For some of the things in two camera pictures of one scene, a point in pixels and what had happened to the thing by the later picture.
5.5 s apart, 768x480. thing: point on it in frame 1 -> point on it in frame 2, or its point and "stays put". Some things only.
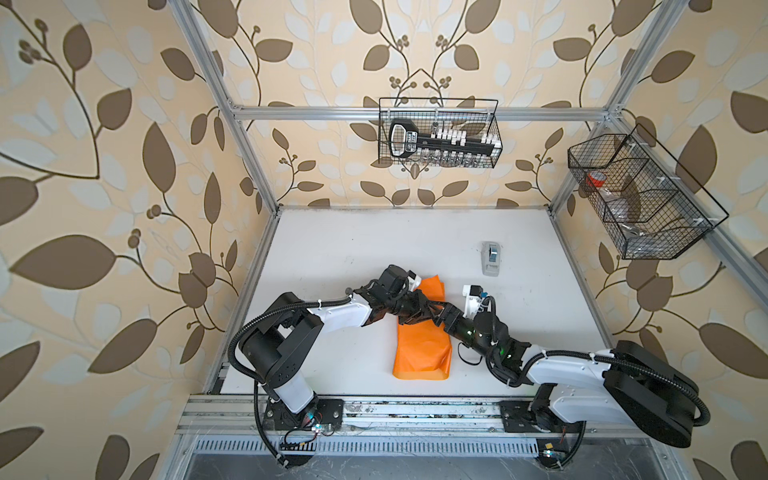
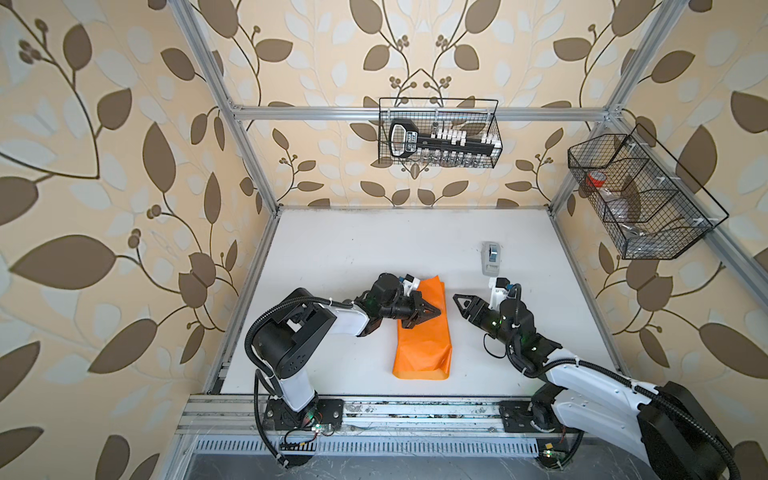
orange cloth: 423,348 stays put
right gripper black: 445,314 -> 475,301
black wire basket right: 651,209 stays put
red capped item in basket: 596,179 stays put
